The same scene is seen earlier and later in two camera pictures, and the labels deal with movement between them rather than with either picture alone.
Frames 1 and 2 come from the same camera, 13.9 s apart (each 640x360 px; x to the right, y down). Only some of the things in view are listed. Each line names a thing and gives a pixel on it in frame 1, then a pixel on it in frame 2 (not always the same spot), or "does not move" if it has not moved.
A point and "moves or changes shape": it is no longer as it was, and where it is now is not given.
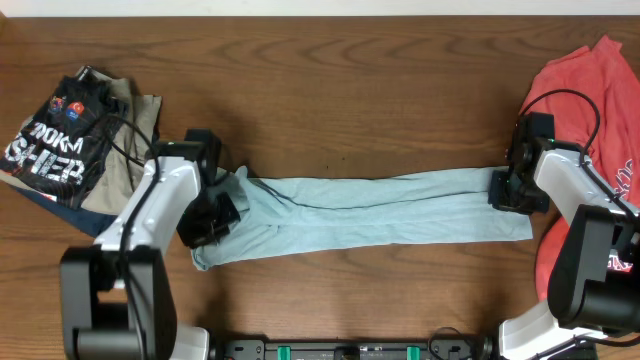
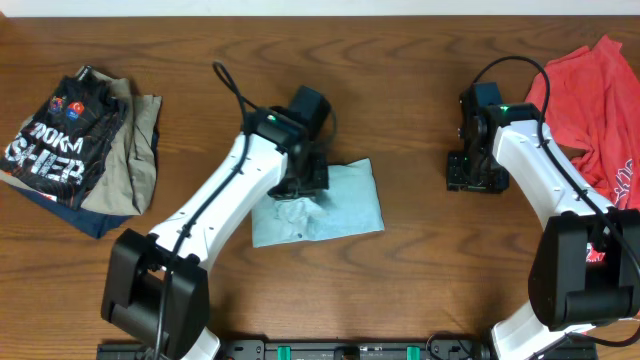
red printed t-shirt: [593, 93] does not move
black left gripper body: [210, 215] to [313, 178]
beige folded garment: [138, 139] does not move
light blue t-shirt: [279, 215] moves or changes shape
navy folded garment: [89, 222] does not move
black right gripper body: [516, 195] to [476, 173]
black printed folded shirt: [59, 149] does not move
